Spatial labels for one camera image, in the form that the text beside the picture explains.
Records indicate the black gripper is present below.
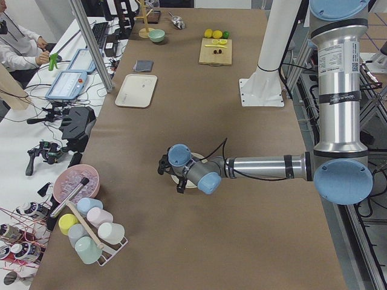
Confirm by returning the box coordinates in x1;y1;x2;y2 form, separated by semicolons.
177;176;187;193

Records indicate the cream round plate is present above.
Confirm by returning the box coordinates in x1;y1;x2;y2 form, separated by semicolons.
171;152;209;190

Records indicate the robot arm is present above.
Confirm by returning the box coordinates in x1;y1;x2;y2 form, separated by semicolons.
158;1;373;205

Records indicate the cream rectangular rabbit tray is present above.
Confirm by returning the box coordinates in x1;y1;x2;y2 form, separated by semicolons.
115;74;157;108

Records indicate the dark wooden tray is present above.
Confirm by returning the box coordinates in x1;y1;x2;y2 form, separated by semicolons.
147;11;161;24

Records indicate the white cup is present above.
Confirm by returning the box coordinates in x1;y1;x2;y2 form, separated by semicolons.
98;222;125;245

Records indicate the pink cup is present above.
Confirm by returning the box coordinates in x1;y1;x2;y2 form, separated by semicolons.
86;207;114;228

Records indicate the metal muddler stick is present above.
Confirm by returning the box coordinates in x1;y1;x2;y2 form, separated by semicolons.
50;177;89;218

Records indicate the white cup rack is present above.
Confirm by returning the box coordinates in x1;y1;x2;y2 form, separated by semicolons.
67;201;128;266

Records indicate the blue cup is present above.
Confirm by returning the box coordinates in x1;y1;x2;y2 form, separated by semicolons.
77;198;103;218

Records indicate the pink bowl with ice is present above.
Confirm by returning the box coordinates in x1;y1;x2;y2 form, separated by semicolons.
53;164;100;203

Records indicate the mint cup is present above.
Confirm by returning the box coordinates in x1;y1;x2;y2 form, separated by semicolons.
74;236;102;265

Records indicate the grey cup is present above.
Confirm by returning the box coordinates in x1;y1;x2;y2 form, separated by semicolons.
68;224;89;248

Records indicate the yellow cup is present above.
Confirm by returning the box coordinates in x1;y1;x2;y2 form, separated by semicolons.
59;213;79;236

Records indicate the black device stand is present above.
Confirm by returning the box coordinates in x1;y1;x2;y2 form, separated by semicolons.
59;106;96;153

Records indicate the grey folded cloth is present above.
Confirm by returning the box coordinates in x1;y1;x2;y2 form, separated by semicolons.
133;60;154;73

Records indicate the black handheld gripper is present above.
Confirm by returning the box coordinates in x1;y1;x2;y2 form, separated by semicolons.
25;141;63;176

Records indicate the bamboo cutting board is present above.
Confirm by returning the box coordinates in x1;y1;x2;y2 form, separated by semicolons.
198;38;232;66

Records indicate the yellow plastic knife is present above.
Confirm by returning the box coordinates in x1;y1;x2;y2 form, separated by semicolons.
204;44;227;48

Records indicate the blue teach pendant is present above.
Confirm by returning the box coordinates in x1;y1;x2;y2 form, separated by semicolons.
45;70;88;100
67;48;96;74

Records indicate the mint green bowl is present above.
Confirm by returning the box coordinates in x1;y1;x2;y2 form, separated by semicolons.
148;29;165;43

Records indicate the yellow lemon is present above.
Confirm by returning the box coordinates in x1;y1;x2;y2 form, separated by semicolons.
204;29;213;38
212;30;223;39

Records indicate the wooden mug tree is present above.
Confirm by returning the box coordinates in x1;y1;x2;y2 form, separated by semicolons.
135;0;156;39

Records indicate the metal scoop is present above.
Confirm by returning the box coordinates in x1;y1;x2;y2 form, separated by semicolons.
168;11;186;30

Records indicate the black keyboard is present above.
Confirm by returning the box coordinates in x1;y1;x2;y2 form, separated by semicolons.
92;22;109;49

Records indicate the green clamp tool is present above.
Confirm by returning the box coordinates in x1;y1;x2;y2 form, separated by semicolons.
48;53;60;71

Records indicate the seated person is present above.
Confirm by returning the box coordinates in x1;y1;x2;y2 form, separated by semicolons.
1;1;50;73

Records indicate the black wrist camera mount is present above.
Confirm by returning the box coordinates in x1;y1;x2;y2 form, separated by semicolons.
157;154;171;175

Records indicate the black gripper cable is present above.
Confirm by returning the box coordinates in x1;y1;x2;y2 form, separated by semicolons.
199;137;228;161

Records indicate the white camera post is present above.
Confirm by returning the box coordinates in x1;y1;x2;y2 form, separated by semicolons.
239;0;302;107

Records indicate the aluminium frame post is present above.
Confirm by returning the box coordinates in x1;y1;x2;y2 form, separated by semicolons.
68;0;113;93

